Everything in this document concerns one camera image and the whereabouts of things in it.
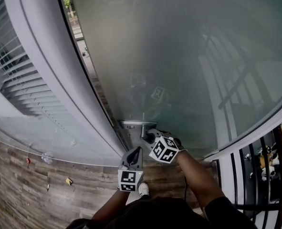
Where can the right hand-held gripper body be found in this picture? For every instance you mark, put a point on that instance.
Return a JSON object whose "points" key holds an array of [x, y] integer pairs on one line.
{"points": [[163, 149]]}

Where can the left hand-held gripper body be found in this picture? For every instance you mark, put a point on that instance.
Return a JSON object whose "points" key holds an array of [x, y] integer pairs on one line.
{"points": [[128, 178]]}

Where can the frosted glass door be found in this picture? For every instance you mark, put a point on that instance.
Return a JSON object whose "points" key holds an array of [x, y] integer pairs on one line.
{"points": [[167, 44]]}

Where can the person's left forearm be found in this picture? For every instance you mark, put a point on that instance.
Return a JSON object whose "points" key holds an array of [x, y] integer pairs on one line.
{"points": [[112, 204]]}

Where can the person's right forearm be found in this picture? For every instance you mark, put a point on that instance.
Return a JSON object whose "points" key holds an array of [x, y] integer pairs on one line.
{"points": [[195, 175]]}

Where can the person's right hand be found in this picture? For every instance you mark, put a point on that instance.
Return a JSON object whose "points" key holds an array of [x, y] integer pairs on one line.
{"points": [[177, 142]]}

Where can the person's white shoe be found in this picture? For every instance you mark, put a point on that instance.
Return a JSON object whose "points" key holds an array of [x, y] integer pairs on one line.
{"points": [[143, 189]]}

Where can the person's black clothing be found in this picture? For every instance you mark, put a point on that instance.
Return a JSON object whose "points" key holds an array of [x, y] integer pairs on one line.
{"points": [[159, 213]]}

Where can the black metal railing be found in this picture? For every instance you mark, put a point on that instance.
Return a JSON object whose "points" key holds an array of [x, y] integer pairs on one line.
{"points": [[235, 175]]}

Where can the tiny yellow paper scrap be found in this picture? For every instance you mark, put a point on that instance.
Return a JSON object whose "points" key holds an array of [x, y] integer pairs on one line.
{"points": [[48, 187]]}

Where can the clear crumpled plastic piece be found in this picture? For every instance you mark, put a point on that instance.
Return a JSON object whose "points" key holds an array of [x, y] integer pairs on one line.
{"points": [[47, 157]]}

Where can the small red floor object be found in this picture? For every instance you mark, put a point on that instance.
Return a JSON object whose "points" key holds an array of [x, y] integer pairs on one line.
{"points": [[28, 161]]}

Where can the white window blinds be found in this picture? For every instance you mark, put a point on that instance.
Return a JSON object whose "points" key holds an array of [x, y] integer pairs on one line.
{"points": [[24, 80]]}

